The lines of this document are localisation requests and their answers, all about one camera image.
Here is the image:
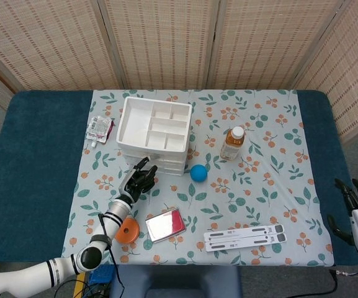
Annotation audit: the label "clear plastic drawer with items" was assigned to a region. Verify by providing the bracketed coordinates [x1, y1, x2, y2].
[119, 148, 187, 161]

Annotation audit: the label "black floor cables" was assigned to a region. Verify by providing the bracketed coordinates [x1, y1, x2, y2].
[54, 278, 111, 298]

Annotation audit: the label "blue rubber ball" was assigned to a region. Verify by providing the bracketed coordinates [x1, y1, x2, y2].
[190, 164, 209, 182]

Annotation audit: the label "blue plastic basket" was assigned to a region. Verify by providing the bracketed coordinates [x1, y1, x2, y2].
[88, 264, 117, 285]

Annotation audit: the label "red ink pad metal case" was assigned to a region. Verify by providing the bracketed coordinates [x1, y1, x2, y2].
[145, 208, 187, 243]

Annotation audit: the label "floral leaf print tablecloth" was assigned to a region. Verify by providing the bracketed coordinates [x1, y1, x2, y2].
[60, 89, 335, 267]

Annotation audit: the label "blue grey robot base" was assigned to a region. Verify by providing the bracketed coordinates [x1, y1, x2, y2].
[109, 265, 243, 298]

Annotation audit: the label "white drawer organizer box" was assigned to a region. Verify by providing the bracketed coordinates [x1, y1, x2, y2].
[115, 95, 193, 176]

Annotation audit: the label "teal table cover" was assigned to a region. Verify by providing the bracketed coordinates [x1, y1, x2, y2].
[0, 89, 358, 264]

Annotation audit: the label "orange disc with hole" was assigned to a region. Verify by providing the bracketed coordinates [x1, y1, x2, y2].
[115, 217, 140, 244]

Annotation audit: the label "crumpled foil snack packet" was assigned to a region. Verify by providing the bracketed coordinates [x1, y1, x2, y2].
[85, 115, 116, 148]

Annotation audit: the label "white folding laptop stand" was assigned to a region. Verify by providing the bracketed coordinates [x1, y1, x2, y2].
[203, 223, 288, 253]

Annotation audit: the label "clear plastic bottom drawer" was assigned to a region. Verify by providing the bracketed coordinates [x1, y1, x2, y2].
[153, 163, 186, 176]

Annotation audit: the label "amber tea bottle white cap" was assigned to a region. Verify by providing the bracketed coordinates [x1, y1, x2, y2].
[219, 125, 246, 161]

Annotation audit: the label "clear plastic middle drawer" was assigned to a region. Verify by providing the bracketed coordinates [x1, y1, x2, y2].
[124, 156, 186, 169]

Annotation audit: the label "bamboo folding screen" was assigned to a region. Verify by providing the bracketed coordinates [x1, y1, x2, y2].
[0, 0, 358, 145]

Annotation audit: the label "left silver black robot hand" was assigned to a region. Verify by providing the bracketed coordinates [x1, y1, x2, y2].
[118, 156, 158, 204]

